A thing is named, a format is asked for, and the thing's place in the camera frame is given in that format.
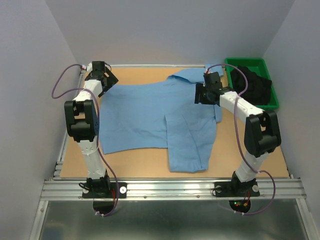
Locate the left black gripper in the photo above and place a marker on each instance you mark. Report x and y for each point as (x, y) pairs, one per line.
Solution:
(112, 80)

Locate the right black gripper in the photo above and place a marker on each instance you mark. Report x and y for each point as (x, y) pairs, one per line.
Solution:
(199, 87)

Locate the light blue long sleeve shirt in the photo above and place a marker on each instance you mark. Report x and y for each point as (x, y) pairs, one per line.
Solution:
(161, 115)

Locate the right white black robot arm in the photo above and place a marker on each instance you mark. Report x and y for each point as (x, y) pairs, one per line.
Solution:
(261, 134)

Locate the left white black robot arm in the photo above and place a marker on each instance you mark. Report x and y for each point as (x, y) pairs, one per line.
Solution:
(82, 118)

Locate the black crumpled shirt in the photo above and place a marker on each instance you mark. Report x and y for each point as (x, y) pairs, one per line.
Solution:
(258, 90)

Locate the green plastic bin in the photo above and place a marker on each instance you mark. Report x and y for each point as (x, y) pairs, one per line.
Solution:
(257, 65)

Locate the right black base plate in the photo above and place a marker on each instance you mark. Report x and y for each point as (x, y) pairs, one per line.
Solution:
(224, 189)

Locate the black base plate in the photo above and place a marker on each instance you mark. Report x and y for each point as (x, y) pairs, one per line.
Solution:
(105, 193)
(224, 189)

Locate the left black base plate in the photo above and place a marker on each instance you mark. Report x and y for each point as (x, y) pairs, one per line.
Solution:
(105, 193)

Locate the aluminium front rail frame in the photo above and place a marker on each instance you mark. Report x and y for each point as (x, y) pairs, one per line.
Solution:
(165, 190)

